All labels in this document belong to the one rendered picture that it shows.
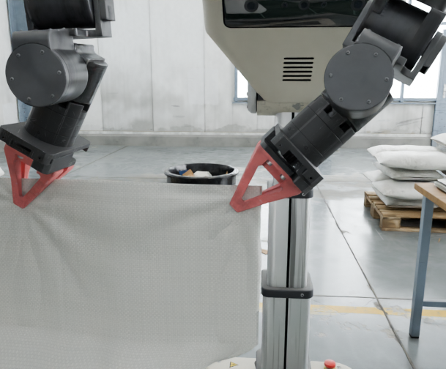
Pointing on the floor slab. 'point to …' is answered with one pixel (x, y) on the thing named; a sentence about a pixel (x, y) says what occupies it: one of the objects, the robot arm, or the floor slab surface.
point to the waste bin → (175, 173)
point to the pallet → (387, 215)
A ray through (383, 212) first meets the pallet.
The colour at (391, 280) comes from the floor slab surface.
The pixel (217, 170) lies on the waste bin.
